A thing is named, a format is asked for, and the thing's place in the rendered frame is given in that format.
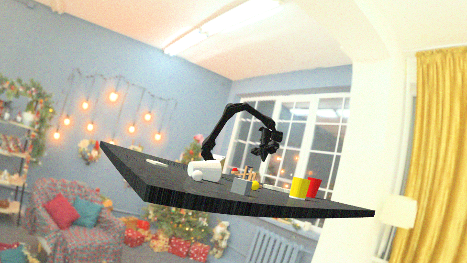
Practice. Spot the yellow ball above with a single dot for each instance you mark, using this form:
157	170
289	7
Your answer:
255	185

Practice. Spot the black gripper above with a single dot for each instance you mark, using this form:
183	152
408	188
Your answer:
265	147

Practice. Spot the yellow cup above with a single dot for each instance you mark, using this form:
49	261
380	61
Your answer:
299	188

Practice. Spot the red plastic cup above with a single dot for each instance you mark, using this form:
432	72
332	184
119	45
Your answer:
313	187

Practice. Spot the white ball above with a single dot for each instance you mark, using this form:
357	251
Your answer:
197	175

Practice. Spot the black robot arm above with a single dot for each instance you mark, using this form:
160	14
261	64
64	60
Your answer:
229	111

